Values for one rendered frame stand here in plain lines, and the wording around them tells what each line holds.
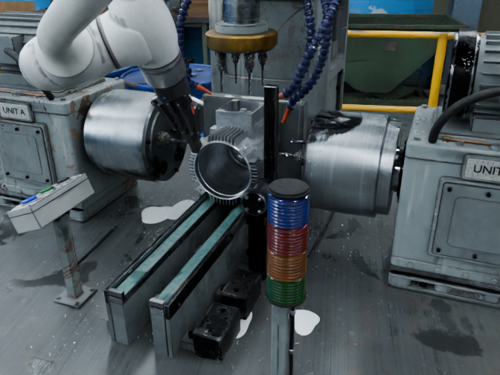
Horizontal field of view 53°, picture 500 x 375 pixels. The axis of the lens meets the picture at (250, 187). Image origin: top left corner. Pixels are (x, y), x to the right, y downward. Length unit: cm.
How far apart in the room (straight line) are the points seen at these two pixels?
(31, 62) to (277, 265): 57
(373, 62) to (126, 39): 448
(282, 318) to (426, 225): 47
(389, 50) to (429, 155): 426
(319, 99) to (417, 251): 53
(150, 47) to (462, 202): 69
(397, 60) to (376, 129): 420
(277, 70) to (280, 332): 86
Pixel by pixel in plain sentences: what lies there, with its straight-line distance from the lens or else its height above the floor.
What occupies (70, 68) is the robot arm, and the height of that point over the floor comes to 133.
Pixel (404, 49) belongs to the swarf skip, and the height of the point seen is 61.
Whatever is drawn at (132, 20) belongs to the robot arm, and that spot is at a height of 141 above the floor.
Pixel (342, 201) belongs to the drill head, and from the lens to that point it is 117.
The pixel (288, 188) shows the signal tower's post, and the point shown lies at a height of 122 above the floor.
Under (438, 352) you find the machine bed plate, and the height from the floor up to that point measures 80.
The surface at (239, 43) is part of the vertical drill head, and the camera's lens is 121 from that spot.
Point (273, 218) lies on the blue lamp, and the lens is 70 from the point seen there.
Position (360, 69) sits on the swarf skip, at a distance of 532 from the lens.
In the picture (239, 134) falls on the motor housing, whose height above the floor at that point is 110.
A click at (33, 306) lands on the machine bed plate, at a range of 124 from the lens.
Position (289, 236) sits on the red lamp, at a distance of 70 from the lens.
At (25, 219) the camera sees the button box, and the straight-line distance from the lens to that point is 107.
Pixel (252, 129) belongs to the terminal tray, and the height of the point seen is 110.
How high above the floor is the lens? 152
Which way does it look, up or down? 26 degrees down
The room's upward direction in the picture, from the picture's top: straight up
